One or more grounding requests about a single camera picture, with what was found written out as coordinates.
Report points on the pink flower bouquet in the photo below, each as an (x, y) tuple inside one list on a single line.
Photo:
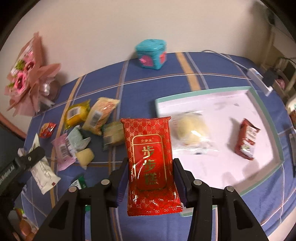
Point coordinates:
[(30, 78)]

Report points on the white snack packet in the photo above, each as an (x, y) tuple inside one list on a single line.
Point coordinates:
[(44, 173)]

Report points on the red cartoon snack packet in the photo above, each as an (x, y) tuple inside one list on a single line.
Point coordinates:
[(47, 130)]

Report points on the pink cloth item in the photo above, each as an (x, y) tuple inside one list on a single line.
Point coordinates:
[(281, 83)]

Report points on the brown orange snack packet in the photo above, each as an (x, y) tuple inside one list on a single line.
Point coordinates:
[(24, 223)]

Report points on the white power strip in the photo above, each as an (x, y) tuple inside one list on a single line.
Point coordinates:
[(255, 76)]

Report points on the pale yellow jelly cup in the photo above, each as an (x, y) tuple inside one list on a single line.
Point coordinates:
[(85, 157)]

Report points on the white wooden chair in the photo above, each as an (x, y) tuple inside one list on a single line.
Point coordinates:
[(277, 39)]

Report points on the white curved holder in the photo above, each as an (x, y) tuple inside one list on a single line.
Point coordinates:
[(291, 111)]

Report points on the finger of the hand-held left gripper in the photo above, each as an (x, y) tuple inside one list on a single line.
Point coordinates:
[(30, 157)]

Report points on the pale green snack packet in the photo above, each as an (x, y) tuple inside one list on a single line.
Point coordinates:
[(76, 138)]

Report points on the clear packet of yellow pastry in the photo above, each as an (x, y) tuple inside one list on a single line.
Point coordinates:
[(192, 127)]

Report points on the red gold-patterned snack packet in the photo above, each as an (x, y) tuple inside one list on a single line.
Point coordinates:
[(148, 139)]

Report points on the black charger plug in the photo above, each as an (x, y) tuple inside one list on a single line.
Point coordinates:
[(268, 78)]

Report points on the white tray with teal rim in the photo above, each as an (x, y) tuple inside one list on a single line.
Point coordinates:
[(219, 111)]

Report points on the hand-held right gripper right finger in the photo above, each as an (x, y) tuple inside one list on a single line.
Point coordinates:
[(179, 179)]

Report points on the grey metal object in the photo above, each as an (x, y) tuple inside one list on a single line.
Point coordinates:
[(292, 153)]

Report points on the yellow snack packet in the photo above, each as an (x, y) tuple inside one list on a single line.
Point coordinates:
[(76, 114)]

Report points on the pink snack packet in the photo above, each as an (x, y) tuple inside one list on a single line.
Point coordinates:
[(61, 153)]

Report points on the clear green noodle cake packet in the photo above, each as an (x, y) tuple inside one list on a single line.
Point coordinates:
[(113, 134)]

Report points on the teal tin with pink hearts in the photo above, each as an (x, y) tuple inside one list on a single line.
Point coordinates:
[(150, 54)]

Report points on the dark red snack packet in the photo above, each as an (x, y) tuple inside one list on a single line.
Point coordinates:
[(246, 136)]

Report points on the blue plaid cloth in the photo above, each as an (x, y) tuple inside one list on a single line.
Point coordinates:
[(143, 92)]

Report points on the beige orange snack packet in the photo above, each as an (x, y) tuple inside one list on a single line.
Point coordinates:
[(99, 115)]

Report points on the brown wooden furniture edge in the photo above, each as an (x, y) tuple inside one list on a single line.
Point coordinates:
[(12, 126)]

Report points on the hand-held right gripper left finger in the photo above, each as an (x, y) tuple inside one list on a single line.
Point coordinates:
[(122, 179)]

